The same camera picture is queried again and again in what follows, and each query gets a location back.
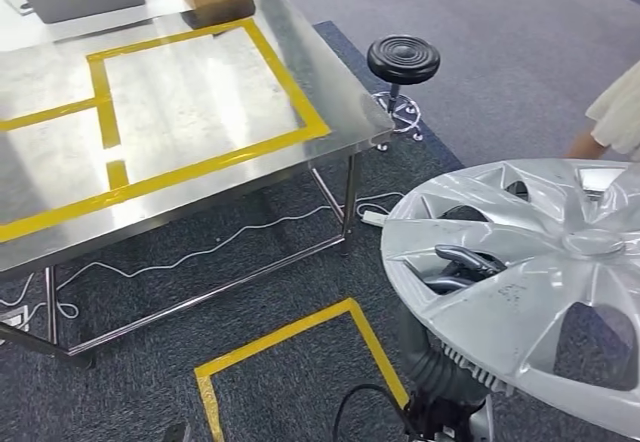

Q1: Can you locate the stainless steel workbench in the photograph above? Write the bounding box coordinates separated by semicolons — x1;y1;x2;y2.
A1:
0;0;396;369

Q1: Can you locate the white desk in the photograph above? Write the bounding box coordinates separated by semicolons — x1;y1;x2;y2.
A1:
0;0;269;53

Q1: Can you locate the person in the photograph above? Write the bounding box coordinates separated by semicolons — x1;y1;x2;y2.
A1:
565;59;640;163

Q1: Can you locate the silver wheel hubcap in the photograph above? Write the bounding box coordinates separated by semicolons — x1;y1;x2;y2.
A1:
380;158;640;440

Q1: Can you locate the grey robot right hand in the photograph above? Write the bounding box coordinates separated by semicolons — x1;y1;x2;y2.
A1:
397;244;509;407

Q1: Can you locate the white floor socket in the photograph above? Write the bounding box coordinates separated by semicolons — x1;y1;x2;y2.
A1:
0;305;30;346

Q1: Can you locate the white floor cable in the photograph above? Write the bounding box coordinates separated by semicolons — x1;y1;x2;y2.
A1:
0;190;406;328

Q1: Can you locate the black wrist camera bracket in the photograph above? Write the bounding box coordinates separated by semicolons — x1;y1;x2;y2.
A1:
405;392;473;442

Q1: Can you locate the yellow floor tape outline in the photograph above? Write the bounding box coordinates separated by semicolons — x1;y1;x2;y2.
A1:
193;297;411;442

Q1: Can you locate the black round stool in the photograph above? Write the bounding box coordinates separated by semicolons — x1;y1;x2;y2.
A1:
366;34;442;153

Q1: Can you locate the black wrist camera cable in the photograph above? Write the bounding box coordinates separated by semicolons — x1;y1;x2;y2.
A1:
332;383;416;442

